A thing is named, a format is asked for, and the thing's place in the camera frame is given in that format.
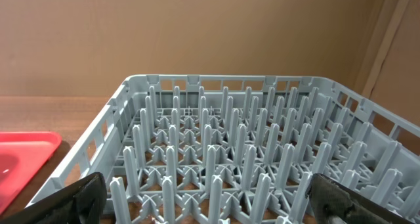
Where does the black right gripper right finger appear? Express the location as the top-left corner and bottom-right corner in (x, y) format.
(306, 173), (419, 224)

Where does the grey dishwasher rack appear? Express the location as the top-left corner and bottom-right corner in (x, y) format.
(31, 75), (419, 223)

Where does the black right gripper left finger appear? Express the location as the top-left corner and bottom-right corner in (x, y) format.
(1, 172), (107, 224)

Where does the red serving tray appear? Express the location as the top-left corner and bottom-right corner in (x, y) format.
(1, 131), (62, 212)

